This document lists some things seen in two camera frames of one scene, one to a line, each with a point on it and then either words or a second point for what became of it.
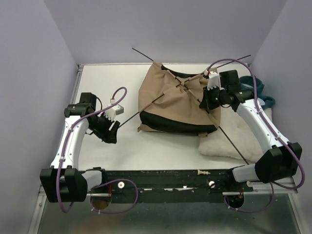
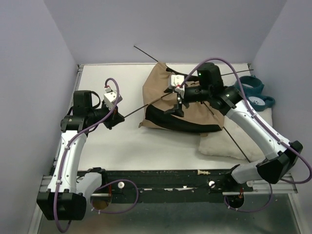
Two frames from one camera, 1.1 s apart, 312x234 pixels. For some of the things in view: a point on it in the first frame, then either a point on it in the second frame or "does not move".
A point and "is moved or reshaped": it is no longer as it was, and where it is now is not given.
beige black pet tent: (169, 101) is moved or reshaped
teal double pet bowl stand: (247, 82) does not move
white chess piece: (200, 172) does not move
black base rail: (166, 185) does not move
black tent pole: (179, 81) → (206, 107)
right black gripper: (206, 100) → (177, 109)
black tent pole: (184, 84) → (176, 94)
